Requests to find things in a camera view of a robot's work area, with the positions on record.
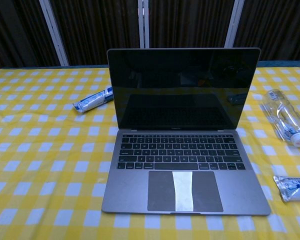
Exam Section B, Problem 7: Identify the white partition frame post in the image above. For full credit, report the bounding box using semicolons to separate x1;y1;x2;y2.
224;0;242;49
139;0;150;49
41;0;67;68

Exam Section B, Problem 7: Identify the silver laptop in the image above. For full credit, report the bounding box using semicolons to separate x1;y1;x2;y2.
101;47;272;216

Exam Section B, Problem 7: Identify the yellow white checkered tablecloth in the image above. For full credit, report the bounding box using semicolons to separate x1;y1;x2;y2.
0;66;300;240

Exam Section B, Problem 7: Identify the clear plastic bottle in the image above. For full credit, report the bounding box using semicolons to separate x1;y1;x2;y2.
261;88;300;148

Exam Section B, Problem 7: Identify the blue white toothpaste tube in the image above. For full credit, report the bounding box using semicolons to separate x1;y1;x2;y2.
73;85;114;115
272;174;300;203

